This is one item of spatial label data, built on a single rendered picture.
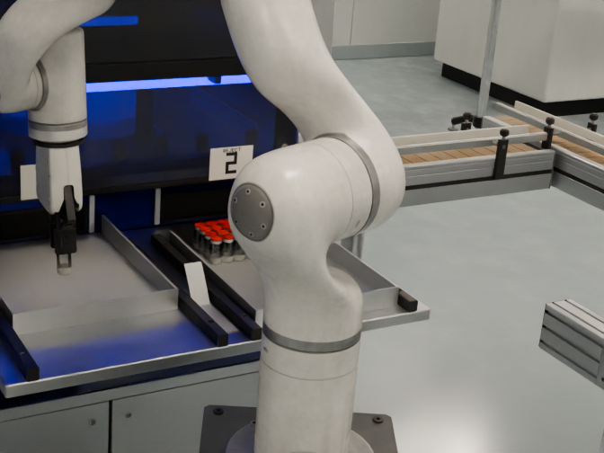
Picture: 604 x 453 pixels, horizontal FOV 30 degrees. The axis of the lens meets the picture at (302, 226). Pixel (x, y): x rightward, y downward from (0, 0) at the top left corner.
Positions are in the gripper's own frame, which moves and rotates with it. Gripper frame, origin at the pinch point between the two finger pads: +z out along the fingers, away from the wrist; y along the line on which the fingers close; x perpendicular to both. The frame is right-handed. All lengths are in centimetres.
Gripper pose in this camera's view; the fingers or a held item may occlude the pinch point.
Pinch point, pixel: (63, 237)
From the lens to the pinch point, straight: 172.6
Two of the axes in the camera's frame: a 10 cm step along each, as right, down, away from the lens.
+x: 9.1, -1.2, 4.0
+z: -0.3, 9.4, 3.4
